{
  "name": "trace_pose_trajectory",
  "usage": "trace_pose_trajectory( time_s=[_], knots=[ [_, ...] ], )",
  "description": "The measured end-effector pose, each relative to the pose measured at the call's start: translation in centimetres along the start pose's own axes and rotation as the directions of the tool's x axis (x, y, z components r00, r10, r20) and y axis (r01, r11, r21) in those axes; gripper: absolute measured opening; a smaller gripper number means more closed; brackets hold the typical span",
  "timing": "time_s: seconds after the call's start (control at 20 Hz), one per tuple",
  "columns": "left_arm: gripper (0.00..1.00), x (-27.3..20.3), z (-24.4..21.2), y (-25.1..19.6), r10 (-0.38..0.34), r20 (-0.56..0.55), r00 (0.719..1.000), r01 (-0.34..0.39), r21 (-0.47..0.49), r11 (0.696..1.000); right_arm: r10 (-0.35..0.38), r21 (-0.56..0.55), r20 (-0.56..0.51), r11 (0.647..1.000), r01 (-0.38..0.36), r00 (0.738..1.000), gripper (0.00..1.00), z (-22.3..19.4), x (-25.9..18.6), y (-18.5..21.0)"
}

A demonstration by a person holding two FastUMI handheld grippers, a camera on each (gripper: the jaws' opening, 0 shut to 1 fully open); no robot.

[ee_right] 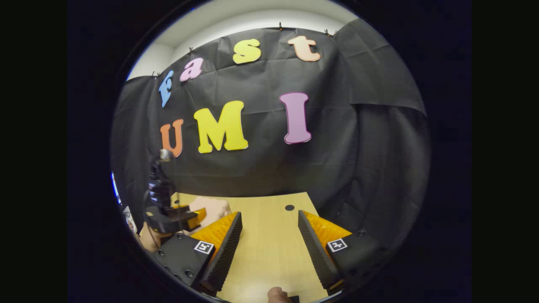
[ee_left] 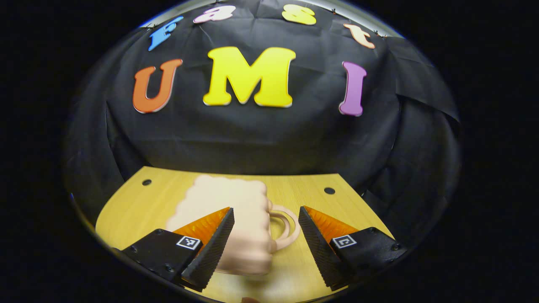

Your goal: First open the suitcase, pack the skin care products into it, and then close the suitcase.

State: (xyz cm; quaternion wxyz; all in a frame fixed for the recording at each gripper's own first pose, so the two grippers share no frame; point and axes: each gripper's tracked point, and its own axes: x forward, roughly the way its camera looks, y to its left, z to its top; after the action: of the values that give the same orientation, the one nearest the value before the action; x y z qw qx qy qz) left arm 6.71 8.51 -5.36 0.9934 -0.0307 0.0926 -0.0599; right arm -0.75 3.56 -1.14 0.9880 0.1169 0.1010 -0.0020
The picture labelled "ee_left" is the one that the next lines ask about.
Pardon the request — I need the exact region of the pink suitcase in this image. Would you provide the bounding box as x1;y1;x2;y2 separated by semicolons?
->
166;174;301;276

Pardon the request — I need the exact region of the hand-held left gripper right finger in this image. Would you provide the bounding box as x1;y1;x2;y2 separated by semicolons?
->
298;205;409;292

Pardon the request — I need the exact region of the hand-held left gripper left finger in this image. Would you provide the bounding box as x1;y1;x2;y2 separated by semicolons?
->
120;207;235;292

